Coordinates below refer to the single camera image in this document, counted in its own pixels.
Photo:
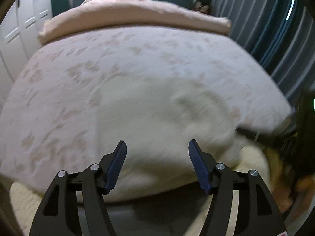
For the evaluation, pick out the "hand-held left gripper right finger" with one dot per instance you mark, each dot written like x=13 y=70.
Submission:
x=199 y=167

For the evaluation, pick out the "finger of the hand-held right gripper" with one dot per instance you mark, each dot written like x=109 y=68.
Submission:
x=258 y=137

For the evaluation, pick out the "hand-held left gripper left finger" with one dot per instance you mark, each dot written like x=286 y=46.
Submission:
x=115 y=167

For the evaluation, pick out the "cream sweater with black hearts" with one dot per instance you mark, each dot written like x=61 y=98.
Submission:
x=152 y=118

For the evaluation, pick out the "bed with pink floral sheet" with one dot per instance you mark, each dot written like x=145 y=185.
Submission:
x=61 y=78

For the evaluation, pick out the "grey-blue striped curtain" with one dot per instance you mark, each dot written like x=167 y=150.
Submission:
x=265 y=24

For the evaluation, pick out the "plush toys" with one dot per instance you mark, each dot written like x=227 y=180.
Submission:
x=201 y=7

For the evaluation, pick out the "pink duvet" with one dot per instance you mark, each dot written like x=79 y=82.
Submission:
x=135 y=12

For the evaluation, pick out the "white wardrobe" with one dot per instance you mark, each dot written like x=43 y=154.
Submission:
x=22 y=24

